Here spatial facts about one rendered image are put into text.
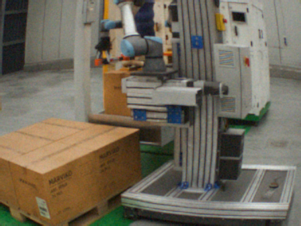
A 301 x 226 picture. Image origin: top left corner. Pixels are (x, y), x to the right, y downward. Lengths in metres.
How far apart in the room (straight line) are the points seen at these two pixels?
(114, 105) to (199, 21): 1.23
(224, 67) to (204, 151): 0.59
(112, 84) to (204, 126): 1.03
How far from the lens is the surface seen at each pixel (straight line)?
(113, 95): 3.30
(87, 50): 4.31
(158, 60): 2.42
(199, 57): 2.49
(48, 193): 2.24
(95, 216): 2.75
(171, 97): 2.25
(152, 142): 3.12
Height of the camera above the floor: 1.32
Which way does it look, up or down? 12 degrees down
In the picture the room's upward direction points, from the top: 2 degrees counter-clockwise
